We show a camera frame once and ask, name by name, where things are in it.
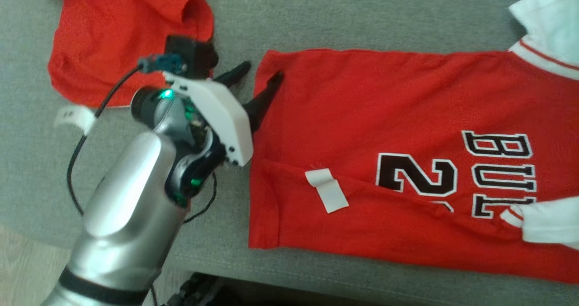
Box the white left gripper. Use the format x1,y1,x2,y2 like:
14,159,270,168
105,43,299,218
163,61,285,167

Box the red jersey with black lettering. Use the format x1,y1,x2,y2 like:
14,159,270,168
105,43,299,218
247,0,579,285

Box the red shorts with white trim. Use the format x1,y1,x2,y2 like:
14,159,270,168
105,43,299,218
23,0,214,134

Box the large grey sofa ottoman seat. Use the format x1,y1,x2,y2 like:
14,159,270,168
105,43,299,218
0,0,579,306

